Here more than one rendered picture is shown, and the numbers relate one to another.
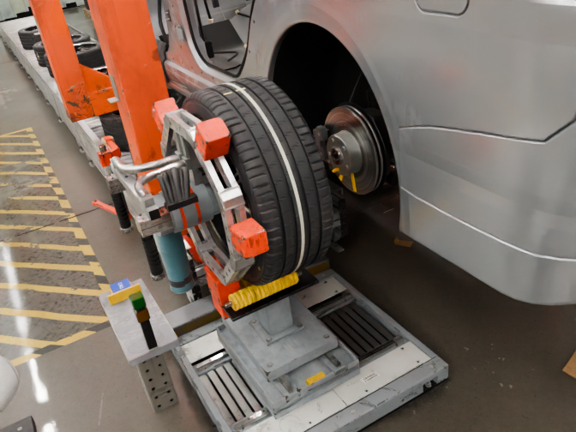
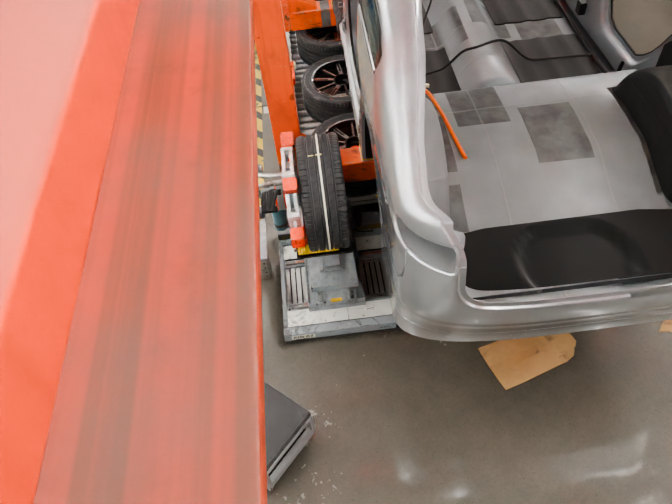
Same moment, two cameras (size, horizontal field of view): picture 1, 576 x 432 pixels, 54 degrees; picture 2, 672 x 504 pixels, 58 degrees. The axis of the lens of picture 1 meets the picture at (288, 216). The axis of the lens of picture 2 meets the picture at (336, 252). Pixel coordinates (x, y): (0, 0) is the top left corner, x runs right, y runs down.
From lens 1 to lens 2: 197 cm
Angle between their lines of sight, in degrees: 28
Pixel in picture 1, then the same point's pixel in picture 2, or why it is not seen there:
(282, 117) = (331, 181)
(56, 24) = not seen: outside the picture
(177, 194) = (267, 206)
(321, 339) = (349, 279)
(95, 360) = not seen: hidden behind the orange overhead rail
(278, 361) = (320, 283)
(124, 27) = (274, 82)
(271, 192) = (312, 220)
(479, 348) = not seen: hidden behind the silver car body
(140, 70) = (281, 104)
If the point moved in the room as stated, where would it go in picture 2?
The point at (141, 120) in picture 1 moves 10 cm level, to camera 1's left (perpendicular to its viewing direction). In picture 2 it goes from (278, 128) to (262, 125)
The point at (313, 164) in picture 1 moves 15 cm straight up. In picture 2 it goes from (340, 211) to (338, 191)
